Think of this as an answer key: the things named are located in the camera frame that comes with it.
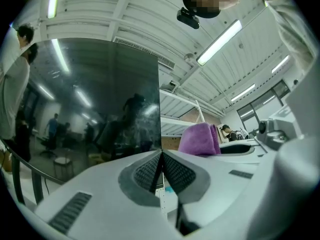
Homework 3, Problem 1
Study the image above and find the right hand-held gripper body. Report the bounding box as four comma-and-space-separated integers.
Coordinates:
249, 66, 320, 240

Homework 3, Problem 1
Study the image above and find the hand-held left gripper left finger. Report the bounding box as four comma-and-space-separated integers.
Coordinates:
34, 148, 184, 240

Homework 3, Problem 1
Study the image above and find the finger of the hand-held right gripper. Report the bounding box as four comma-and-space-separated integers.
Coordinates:
219, 138, 268, 164

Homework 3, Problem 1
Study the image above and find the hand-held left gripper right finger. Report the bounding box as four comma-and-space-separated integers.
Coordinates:
162, 149, 276, 229

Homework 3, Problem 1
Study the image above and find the purple cloth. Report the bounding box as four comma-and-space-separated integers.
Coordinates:
177, 122, 222, 156

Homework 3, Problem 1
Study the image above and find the black TV screen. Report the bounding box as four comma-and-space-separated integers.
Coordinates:
0, 37, 162, 185

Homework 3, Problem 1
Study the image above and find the black metal stand leg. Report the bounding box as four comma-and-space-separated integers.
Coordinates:
30, 170, 45, 205
10, 155, 26, 205

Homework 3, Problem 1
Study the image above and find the white metal shelf rack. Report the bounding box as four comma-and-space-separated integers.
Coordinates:
159, 88, 206, 138

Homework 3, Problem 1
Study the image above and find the white ceiling air vent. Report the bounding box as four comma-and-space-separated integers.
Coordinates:
113, 36, 176, 70

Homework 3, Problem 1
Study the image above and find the person's head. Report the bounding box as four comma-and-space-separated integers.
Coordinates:
181, 0, 241, 19

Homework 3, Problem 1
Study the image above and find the black head camera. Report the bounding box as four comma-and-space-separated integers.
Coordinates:
176, 6, 201, 30

